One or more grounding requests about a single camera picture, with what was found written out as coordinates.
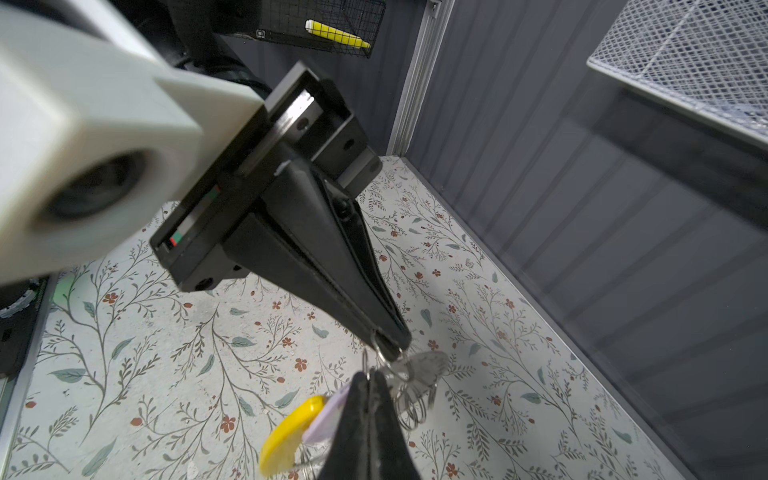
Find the brass key purple tag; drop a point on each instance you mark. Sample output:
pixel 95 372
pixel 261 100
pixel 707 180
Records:
pixel 324 426

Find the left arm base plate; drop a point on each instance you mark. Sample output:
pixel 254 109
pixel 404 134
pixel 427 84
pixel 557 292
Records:
pixel 20 305

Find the yellow marker in basket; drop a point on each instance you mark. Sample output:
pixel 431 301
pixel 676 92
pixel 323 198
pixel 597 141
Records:
pixel 335 35

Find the white wire mesh basket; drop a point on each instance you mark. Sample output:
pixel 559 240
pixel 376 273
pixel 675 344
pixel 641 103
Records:
pixel 707 58

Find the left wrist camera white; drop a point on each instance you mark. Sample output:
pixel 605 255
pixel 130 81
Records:
pixel 98 131

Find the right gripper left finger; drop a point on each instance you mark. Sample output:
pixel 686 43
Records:
pixel 348 457

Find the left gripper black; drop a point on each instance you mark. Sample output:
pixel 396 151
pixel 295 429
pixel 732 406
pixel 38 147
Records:
pixel 313 241

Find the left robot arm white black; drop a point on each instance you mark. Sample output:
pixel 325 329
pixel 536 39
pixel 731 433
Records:
pixel 190 36

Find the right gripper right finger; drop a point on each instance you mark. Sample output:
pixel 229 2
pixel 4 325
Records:
pixel 388 456

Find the black wire basket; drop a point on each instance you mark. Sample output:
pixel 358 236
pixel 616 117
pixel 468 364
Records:
pixel 340 27

